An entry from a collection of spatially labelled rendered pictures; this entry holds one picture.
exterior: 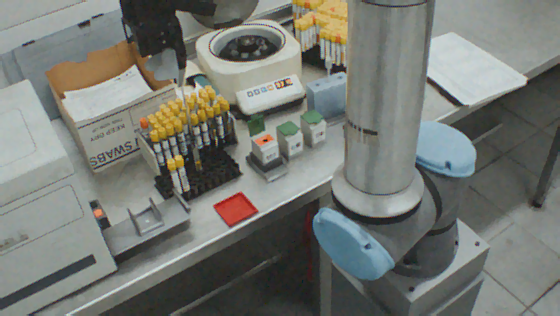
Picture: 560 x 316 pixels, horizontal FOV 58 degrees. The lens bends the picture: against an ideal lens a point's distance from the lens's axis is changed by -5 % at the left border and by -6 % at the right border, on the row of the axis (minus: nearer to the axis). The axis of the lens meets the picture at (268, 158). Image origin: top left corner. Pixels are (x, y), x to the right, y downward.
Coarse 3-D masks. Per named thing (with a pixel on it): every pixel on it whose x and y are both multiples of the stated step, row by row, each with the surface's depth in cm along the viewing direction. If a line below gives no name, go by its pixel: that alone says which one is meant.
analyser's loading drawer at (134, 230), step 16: (176, 192) 104; (128, 208) 101; (144, 208) 103; (160, 208) 104; (176, 208) 104; (128, 224) 102; (144, 224) 101; (160, 224) 100; (112, 240) 99; (128, 240) 98; (144, 240) 100
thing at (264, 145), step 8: (256, 136) 113; (264, 136) 113; (272, 136) 112; (256, 144) 111; (264, 144) 111; (272, 144) 112; (256, 152) 113; (264, 152) 111; (272, 152) 112; (264, 160) 112
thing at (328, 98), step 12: (312, 84) 122; (324, 84) 122; (336, 84) 121; (312, 96) 121; (324, 96) 122; (336, 96) 124; (312, 108) 124; (324, 108) 124; (336, 108) 126; (324, 120) 126; (336, 120) 126
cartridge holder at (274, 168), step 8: (248, 160) 117; (256, 160) 114; (272, 160) 113; (280, 160) 114; (256, 168) 115; (264, 168) 113; (272, 168) 114; (280, 168) 114; (288, 168) 114; (264, 176) 113; (272, 176) 113
